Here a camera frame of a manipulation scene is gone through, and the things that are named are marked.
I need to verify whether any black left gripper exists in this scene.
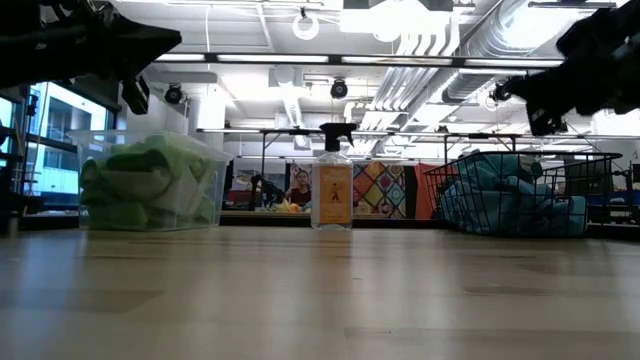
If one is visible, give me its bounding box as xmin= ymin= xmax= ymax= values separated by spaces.
xmin=49 ymin=0 xmax=183 ymax=115

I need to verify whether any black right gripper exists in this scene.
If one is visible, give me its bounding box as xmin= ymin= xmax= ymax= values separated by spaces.
xmin=507 ymin=19 xmax=640 ymax=137

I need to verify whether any black ceiling spotlight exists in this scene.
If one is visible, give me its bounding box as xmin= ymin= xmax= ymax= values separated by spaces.
xmin=489 ymin=77 xmax=526 ymax=104
xmin=163 ymin=83 xmax=184 ymax=105
xmin=329 ymin=78 xmax=350 ymax=100

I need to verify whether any clear plastic bin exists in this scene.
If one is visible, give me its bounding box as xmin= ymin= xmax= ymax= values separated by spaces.
xmin=67 ymin=129 xmax=234 ymax=232

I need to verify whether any white ceiling pipe bundle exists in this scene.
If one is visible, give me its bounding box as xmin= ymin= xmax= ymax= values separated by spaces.
xmin=344 ymin=29 xmax=461 ymax=156

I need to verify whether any orange cloth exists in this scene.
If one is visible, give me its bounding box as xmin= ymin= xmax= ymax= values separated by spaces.
xmin=413 ymin=162 xmax=441 ymax=221

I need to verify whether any white ceiling light panel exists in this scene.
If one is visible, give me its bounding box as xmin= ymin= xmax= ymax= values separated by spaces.
xmin=339 ymin=0 xmax=451 ymax=36

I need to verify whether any colourful patchwork quilt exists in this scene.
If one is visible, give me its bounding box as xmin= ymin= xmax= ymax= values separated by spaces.
xmin=289 ymin=160 xmax=407 ymax=219

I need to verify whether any person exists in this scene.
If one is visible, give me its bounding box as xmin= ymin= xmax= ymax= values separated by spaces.
xmin=289 ymin=169 xmax=314 ymax=207

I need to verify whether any black overhead LED light bar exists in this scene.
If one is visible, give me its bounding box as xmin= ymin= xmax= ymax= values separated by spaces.
xmin=154 ymin=49 xmax=566 ymax=71

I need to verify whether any clear spray bottle orange label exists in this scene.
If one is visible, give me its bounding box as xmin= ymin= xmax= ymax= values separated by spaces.
xmin=310 ymin=122 xmax=359 ymax=231

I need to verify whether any black wire basket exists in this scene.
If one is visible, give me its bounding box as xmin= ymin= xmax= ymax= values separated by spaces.
xmin=423 ymin=150 xmax=626 ymax=239

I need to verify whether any round silver ventilation duct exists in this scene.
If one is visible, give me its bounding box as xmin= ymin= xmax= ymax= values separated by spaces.
xmin=442 ymin=0 xmax=581 ymax=104

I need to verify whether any black background workstation frame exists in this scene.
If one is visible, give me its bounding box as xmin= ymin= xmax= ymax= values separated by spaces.
xmin=197 ymin=127 xmax=640 ymax=189

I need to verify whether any white hanging ring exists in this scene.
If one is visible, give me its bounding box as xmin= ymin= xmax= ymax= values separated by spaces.
xmin=292 ymin=12 xmax=321 ymax=41

